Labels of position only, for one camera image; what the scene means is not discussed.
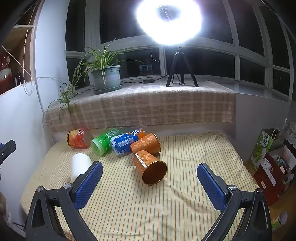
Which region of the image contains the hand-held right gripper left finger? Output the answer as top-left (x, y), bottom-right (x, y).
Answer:
top-left (25, 161), bottom-right (103, 241)

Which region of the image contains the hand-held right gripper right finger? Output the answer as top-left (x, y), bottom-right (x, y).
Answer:
top-left (196, 163), bottom-right (273, 241)

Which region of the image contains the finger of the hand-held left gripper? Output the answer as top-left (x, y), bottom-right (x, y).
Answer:
top-left (0, 140), bottom-right (16, 166)

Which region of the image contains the orange patterned cup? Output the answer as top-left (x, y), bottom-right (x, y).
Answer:
top-left (130, 133), bottom-right (161, 154)
top-left (133, 150), bottom-right (168, 185)

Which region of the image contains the white cup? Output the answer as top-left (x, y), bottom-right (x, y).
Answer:
top-left (71, 153), bottom-right (92, 183)

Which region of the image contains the green printed cup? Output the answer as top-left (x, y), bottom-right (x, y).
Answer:
top-left (90, 127), bottom-right (121, 156)

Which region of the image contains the red printed cup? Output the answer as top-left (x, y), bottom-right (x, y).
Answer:
top-left (67, 127), bottom-right (91, 149)

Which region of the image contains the blue printed cup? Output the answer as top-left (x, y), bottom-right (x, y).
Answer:
top-left (110, 129), bottom-right (147, 158)

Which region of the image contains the striped yellow bed sheet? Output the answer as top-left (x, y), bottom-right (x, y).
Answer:
top-left (20, 131), bottom-right (260, 241)

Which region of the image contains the red cardboard box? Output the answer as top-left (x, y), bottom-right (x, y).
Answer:
top-left (253, 146), bottom-right (296, 207)

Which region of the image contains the green printed paper bag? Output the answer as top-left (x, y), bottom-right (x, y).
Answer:
top-left (251, 128), bottom-right (285, 171)

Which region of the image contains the red ceramic vase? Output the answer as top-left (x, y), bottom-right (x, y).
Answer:
top-left (0, 49), bottom-right (13, 95)

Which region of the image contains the plaid beige blanket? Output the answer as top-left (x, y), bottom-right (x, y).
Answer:
top-left (45, 80), bottom-right (236, 132)

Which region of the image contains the wooden shelf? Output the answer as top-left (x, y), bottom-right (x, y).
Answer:
top-left (0, 0), bottom-right (38, 95)

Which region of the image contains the potted spider plant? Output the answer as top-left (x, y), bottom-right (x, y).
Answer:
top-left (35, 38), bottom-right (144, 120)

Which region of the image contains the black tripod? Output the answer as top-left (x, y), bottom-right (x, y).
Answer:
top-left (166, 45), bottom-right (199, 88)

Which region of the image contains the ring light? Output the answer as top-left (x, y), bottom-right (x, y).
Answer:
top-left (135, 0), bottom-right (202, 45)

